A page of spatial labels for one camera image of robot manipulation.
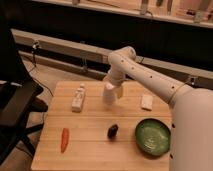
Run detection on dark eggplant toy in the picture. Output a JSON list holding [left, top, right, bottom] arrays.
[[107, 124, 118, 139]]

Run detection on black hanging cable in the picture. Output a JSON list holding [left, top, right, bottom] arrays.
[[134, 9, 155, 66]]

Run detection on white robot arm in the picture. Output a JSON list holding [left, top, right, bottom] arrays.
[[105, 46, 213, 171]]

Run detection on green ceramic bowl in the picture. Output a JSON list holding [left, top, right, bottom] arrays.
[[135, 118, 171, 157]]

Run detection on orange carrot toy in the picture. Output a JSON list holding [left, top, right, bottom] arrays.
[[61, 128, 69, 153]]

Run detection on black floor cable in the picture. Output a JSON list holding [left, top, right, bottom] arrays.
[[20, 46, 54, 98]]

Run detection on black office chair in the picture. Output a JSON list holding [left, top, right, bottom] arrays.
[[0, 19, 48, 165]]

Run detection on white small bottle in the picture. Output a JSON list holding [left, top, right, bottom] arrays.
[[71, 84, 86, 112]]

